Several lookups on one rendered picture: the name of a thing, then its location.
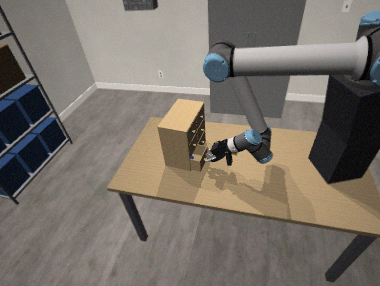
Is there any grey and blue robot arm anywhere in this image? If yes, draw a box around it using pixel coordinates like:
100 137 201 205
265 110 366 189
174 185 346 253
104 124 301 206
203 10 380 164

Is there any dark brown chest of drawers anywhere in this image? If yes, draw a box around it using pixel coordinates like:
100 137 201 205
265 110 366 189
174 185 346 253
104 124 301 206
157 99 204 171

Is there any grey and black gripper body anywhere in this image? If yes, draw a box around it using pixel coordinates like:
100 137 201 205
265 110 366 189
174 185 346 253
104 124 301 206
210 139 232 159

